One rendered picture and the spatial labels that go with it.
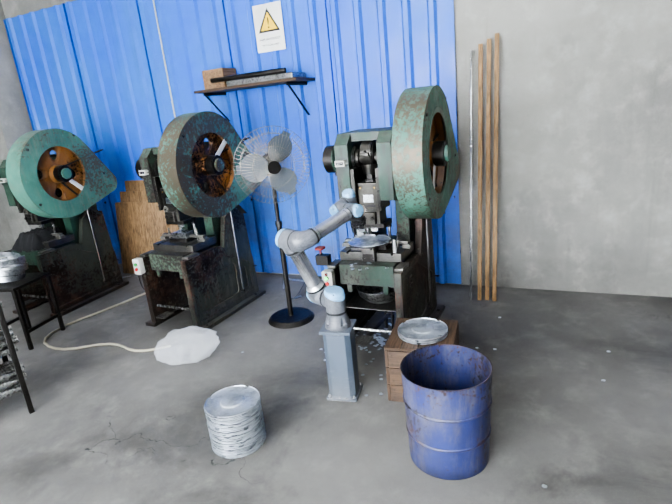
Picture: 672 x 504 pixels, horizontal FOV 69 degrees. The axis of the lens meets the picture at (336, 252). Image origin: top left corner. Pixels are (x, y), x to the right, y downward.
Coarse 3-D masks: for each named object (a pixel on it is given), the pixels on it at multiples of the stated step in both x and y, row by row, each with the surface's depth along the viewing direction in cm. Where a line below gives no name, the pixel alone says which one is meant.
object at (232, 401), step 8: (216, 392) 269; (224, 392) 268; (232, 392) 267; (240, 392) 267; (248, 392) 266; (256, 392) 265; (208, 400) 262; (216, 400) 261; (224, 400) 260; (232, 400) 259; (240, 400) 258; (248, 400) 258; (256, 400) 258; (208, 408) 255; (216, 408) 254; (224, 408) 253; (232, 408) 253; (240, 408) 252; (248, 408) 251; (224, 416) 247; (232, 416) 246
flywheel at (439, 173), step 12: (432, 132) 320; (444, 132) 333; (432, 144) 305; (444, 144) 303; (432, 156) 304; (444, 156) 303; (432, 168) 323; (444, 168) 337; (432, 180) 324; (444, 180) 337
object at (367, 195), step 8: (360, 184) 328; (368, 184) 326; (360, 192) 330; (368, 192) 327; (376, 192) 325; (360, 200) 332; (368, 200) 329; (376, 200) 327; (368, 208) 331; (376, 208) 329; (368, 216) 329; (376, 216) 330; (384, 216) 337
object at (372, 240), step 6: (372, 234) 346; (378, 234) 345; (354, 240) 338; (360, 240) 337; (366, 240) 333; (372, 240) 331; (378, 240) 332; (384, 240) 331; (354, 246) 324; (360, 246) 323; (366, 246) 320; (372, 246) 319
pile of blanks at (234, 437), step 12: (204, 408) 257; (252, 408) 251; (216, 420) 248; (228, 420) 246; (240, 420) 247; (252, 420) 252; (216, 432) 249; (228, 432) 248; (240, 432) 249; (252, 432) 254; (264, 432) 264; (216, 444) 253; (228, 444) 251; (240, 444) 251; (252, 444) 254; (228, 456) 252; (240, 456) 252
